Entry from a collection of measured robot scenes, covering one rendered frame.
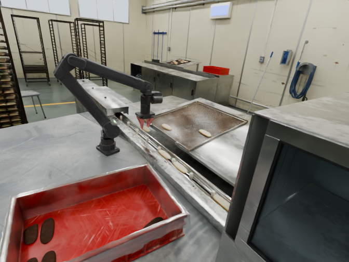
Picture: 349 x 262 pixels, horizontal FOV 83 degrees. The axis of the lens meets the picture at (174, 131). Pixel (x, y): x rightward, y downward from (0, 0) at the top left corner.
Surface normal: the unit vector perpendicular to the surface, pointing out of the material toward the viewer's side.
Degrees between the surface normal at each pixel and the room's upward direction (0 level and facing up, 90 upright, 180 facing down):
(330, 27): 90
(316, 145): 90
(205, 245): 0
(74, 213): 0
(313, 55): 90
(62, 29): 90
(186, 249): 0
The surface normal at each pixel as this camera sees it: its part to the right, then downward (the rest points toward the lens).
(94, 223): 0.07, -0.91
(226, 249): -0.81, 0.18
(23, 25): 0.58, 0.37
